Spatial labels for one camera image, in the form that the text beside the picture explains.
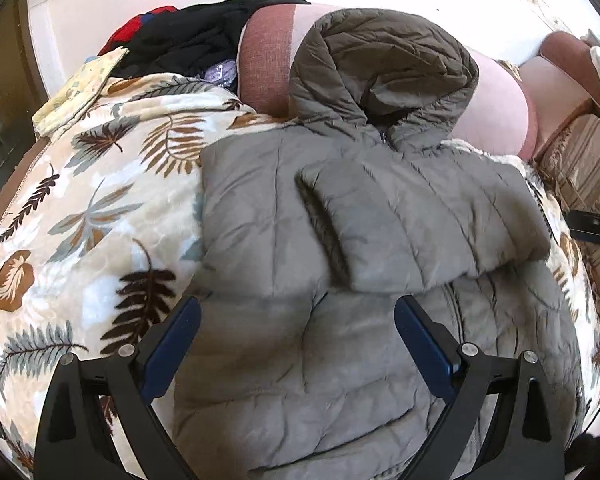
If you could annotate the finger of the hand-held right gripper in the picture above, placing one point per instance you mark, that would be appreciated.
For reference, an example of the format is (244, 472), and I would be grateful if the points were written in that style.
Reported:
(592, 225)

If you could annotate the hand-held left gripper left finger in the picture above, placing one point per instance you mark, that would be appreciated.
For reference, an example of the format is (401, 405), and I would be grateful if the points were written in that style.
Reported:
(172, 345)

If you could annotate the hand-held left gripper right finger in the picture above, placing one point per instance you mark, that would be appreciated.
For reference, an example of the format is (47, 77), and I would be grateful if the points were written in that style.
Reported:
(425, 345)

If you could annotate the grey quilted hooded jacket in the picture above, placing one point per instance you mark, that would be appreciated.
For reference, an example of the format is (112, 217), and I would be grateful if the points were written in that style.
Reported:
(290, 360)

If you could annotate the black clothes pile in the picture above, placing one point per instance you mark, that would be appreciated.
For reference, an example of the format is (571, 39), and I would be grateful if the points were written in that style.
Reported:
(190, 35)

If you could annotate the leaf print blanket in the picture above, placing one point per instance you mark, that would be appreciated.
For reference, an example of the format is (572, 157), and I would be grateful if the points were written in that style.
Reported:
(80, 260)

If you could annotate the pink sofa backrest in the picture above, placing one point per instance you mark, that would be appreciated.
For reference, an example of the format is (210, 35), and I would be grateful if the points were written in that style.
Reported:
(490, 105)

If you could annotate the brown pink armchair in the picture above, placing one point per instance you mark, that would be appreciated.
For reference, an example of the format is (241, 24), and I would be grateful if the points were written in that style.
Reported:
(562, 55)

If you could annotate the pale yellow printed cloth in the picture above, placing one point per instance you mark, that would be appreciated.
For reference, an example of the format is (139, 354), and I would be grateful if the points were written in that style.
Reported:
(75, 95)

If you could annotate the purple patterned cloth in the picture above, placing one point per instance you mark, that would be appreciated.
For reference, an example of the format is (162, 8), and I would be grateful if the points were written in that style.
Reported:
(220, 74)

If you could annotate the dark wooden cabinet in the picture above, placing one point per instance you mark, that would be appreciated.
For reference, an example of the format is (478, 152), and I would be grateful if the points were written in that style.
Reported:
(5, 100)

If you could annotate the red garment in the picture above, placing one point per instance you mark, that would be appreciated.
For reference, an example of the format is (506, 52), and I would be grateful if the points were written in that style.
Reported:
(125, 32)

